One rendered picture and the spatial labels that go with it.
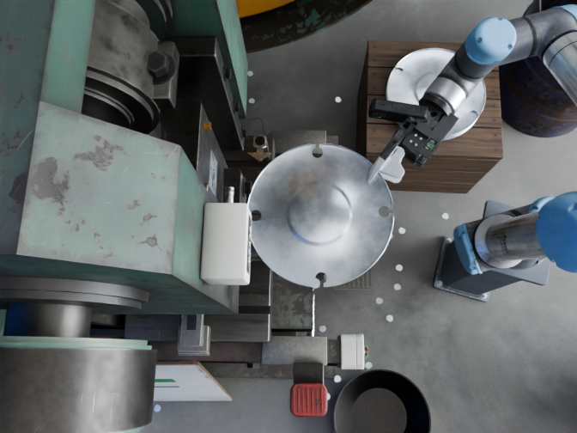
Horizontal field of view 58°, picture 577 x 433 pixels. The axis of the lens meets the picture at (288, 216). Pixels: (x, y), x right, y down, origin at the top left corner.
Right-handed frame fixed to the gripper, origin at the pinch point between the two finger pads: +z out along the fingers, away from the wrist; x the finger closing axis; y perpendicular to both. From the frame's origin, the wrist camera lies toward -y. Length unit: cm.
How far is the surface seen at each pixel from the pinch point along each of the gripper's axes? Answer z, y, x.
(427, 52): -54, -15, 47
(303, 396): 41.2, 15.9, 0.8
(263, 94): -24, -61, 83
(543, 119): -71, 27, 73
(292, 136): -1.2, -22.1, 16.2
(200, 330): 44.4, -7.3, 1.1
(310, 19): -11.5, -22.9, -18.7
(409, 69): -47, -16, 46
